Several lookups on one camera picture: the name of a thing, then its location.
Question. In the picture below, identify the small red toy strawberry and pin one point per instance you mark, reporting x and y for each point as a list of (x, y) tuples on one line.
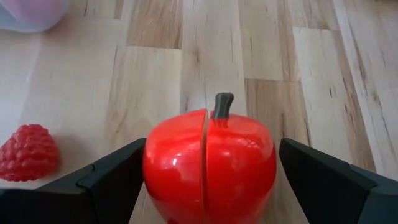
[(28, 152)]

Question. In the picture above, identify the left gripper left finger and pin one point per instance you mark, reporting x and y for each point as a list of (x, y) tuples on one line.
[(93, 199)]

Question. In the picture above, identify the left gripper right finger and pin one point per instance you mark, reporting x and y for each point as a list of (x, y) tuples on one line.
[(342, 199)]

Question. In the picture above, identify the clear plastic tupperware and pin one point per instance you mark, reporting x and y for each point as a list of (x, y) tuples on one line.
[(31, 12)]

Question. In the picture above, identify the large red toy fruit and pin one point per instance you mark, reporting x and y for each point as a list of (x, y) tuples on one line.
[(211, 168)]

